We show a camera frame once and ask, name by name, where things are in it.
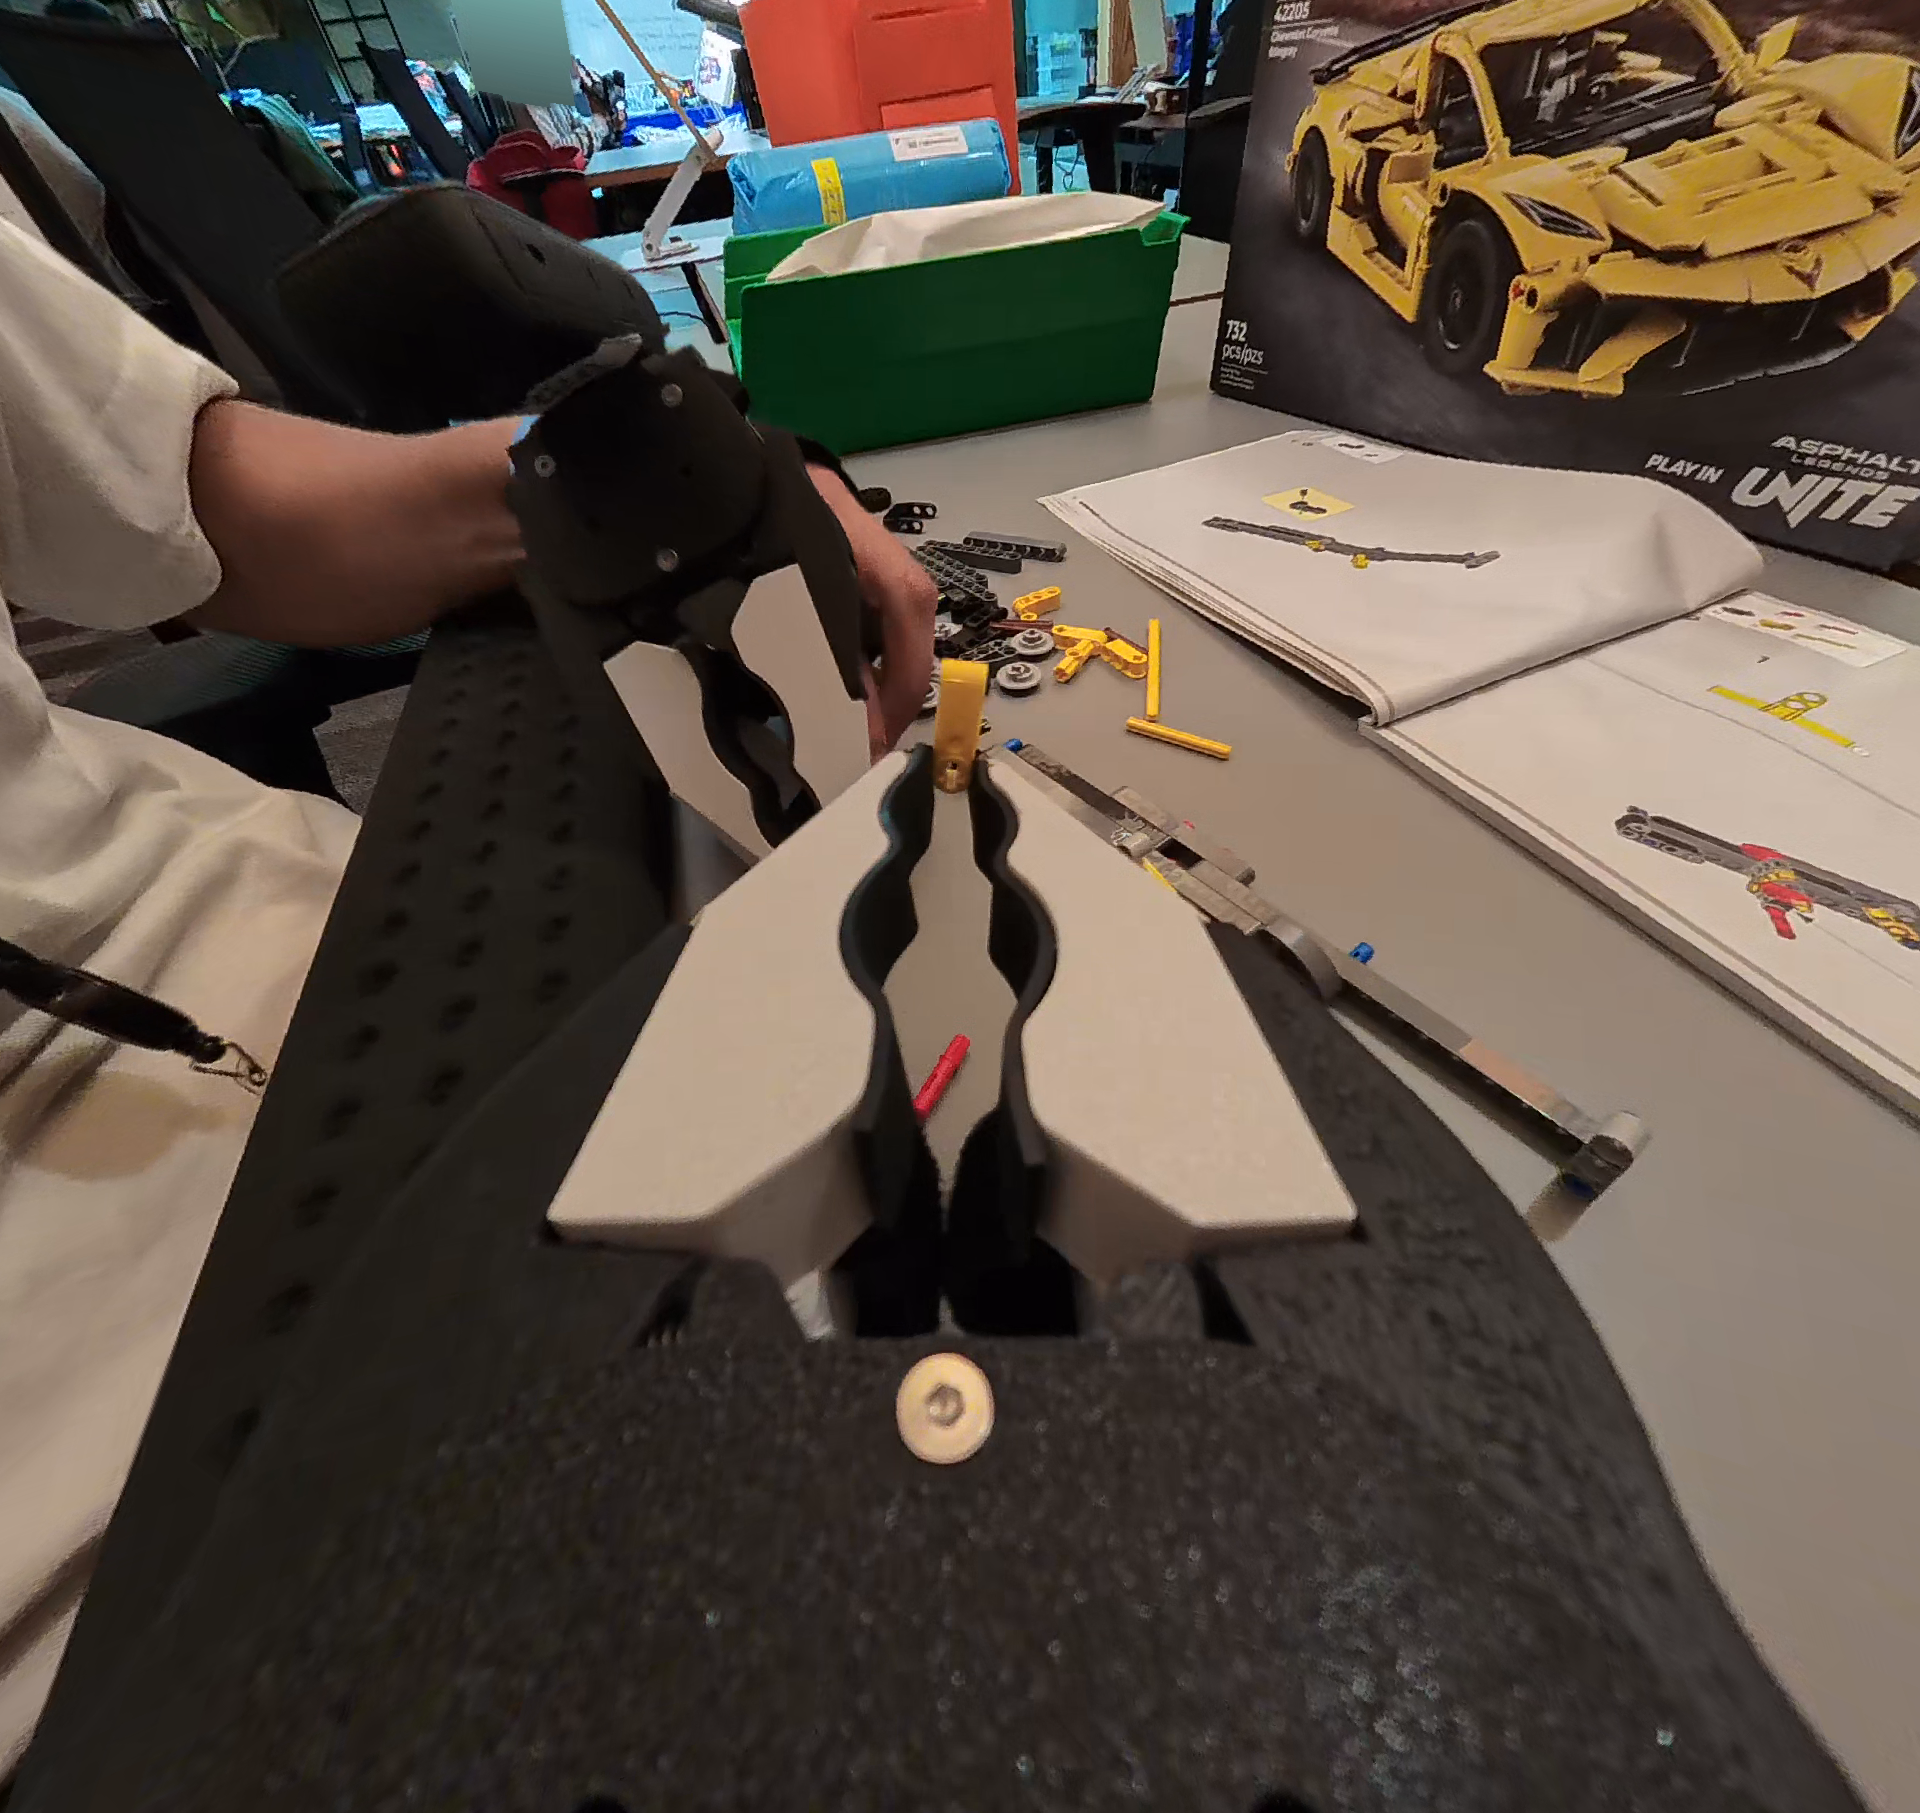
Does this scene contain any person's left hand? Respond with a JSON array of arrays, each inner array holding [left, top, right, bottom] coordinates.
[[816, 487, 941, 767]]

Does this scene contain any green plastic bin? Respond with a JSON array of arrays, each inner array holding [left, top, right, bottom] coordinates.
[[725, 209, 1190, 455]]

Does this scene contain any black office chair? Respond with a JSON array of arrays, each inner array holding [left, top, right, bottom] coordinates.
[[0, 12, 361, 421]]

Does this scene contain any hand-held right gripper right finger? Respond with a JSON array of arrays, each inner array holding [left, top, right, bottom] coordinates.
[[972, 752, 1361, 1290]]

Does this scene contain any yellow car lego box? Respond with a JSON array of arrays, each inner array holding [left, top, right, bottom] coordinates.
[[1214, 0, 1920, 569]]

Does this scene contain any white lego instruction booklet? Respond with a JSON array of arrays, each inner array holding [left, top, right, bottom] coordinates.
[[1038, 430, 1920, 1119]]

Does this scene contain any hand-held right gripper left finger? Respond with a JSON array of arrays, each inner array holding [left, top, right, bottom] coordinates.
[[546, 748, 932, 1336]]

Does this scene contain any yellow axle-hole lego connector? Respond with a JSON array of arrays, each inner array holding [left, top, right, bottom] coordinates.
[[932, 658, 992, 797]]

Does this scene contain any blue plastic bag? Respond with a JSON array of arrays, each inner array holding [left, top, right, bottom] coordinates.
[[726, 118, 1009, 235]]

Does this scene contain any black lanyard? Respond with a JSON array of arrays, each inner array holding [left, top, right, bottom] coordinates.
[[0, 937, 272, 1092]]

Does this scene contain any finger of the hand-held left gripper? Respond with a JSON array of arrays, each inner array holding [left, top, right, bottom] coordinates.
[[605, 634, 799, 865], [701, 567, 878, 812]]

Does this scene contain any pile of black grey lego pieces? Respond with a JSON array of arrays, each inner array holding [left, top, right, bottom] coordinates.
[[862, 488, 1069, 697]]

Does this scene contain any grey lego beam assembly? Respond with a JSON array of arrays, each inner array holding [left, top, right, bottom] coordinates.
[[1005, 739, 1650, 1237]]

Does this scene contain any red background chair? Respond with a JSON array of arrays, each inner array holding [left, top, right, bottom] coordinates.
[[464, 135, 601, 242]]

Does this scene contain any orange plastic carry case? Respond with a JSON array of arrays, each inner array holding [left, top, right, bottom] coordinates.
[[738, 0, 1021, 193]]

